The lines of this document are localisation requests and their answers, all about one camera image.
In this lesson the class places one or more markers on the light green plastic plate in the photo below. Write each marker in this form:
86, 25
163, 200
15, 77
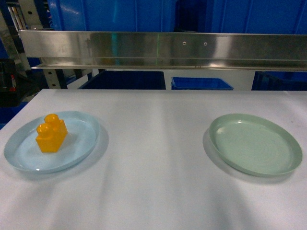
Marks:
254, 145

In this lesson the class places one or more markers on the small blue bin behind table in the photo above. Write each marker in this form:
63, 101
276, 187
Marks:
189, 83

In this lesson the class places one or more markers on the stainless steel shelf rail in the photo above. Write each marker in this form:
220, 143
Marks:
153, 50

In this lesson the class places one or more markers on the yellow two-stud toy block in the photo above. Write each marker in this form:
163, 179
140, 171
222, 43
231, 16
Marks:
51, 134

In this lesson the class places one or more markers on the light blue plastic plate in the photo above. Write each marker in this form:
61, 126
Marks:
23, 153

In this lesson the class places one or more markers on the dark blue bin behind table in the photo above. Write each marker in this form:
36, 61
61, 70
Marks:
127, 80

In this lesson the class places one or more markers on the black yellow robot arm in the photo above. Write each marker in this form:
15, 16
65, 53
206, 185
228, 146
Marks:
14, 87

